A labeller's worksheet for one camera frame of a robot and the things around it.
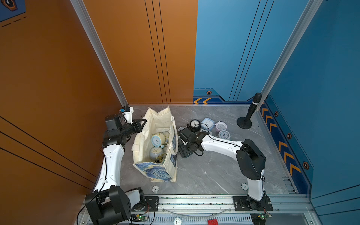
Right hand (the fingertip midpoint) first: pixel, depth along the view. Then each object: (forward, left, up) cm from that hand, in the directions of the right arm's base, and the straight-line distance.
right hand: (185, 148), depth 90 cm
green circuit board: (-36, +24, -5) cm, 44 cm away
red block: (-38, -13, -3) cm, 40 cm away
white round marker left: (-23, +17, -5) cm, 29 cm away
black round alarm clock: (+19, -7, -1) cm, 20 cm away
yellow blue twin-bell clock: (+4, +18, +4) cm, 19 cm away
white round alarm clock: (+11, -27, 0) cm, 29 cm away
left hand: (+7, +22, +21) cm, 32 cm away
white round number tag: (-38, +3, +2) cm, 38 cm away
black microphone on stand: (+24, -46, -4) cm, 52 cm away
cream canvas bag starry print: (-2, +19, +2) cm, 19 cm away
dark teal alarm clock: (-6, 0, +9) cm, 11 cm away
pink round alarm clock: (+19, -26, -1) cm, 32 cm away
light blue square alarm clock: (+23, -18, -1) cm, 29 cm away
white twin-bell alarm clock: (+16, +3, +1) cm, 16 cm away
